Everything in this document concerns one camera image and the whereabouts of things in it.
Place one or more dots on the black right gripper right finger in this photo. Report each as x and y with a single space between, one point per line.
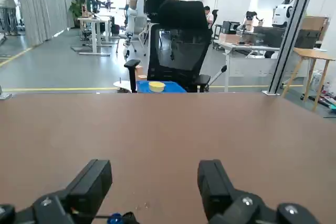
218 187

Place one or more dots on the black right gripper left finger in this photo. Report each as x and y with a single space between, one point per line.
89 187

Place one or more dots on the blue capped marker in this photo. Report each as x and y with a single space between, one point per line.
115 219

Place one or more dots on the black capped marker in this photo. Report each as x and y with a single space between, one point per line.
130 218

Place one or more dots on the blue tray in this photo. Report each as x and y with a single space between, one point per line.
176 87

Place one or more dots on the yellow bowl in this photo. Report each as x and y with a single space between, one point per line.
156 86

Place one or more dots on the small tan wooden box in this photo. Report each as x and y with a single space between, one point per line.
139 71

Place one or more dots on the white work table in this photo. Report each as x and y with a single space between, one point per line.
249 61

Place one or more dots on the black mesh office chair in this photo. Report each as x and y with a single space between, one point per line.
178 51

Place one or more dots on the small cardboard box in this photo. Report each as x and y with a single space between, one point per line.
229 38

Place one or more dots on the black printer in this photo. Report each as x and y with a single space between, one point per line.
231 26

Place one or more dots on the wooden table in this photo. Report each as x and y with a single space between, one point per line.
315 53

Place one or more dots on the white standing desk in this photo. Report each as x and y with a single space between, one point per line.
94 20

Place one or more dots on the black hard case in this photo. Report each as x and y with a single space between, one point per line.
307 39

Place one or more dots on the green potted plant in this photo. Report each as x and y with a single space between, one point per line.
77 6

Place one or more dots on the white humanoid robot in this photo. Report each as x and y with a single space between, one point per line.
282 14

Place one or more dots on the grey curtain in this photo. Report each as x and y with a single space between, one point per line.
39 3

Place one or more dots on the large cardboard box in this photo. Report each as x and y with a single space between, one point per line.
315 23

